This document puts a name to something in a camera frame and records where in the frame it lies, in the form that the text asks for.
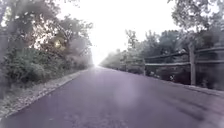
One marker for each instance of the dark grey asphalt road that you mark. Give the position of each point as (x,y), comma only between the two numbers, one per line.
(110,100)

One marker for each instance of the row of trees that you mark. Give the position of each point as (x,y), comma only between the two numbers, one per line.
(173,43)
(36,46)

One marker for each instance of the leaf-strewn gravel verge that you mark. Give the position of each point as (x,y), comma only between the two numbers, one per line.
(30,93)

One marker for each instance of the wooden rail fence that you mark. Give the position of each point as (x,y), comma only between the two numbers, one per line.
(192,63)

